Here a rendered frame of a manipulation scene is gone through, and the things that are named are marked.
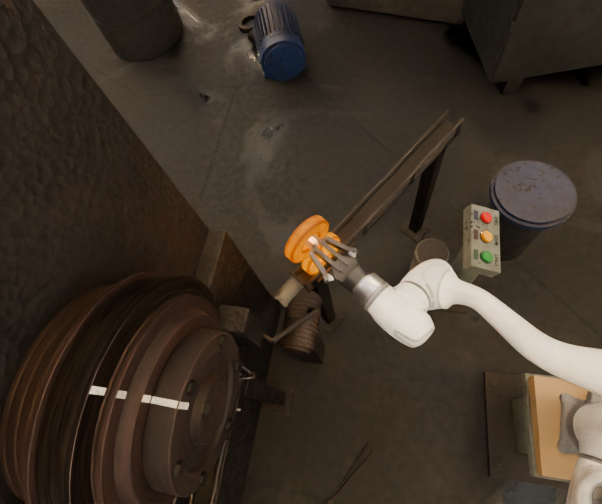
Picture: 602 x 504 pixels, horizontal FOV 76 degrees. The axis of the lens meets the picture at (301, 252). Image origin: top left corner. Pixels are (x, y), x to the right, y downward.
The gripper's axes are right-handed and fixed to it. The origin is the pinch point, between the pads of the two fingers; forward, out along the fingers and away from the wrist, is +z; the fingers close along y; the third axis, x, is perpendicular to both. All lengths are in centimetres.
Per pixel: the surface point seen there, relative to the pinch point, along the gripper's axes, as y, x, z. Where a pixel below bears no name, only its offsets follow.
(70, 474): -56, 46, -18
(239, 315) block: -28.8, -7.8, 0.2
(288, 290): -12.7, -18.2, -1.6
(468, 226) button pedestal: 47, -26, -29
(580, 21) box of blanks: 185, -46, -1
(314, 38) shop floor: 139, -96, 142
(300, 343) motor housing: -21.3, -34.4, -13.1
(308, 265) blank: -3.3, -13.0, -2.1
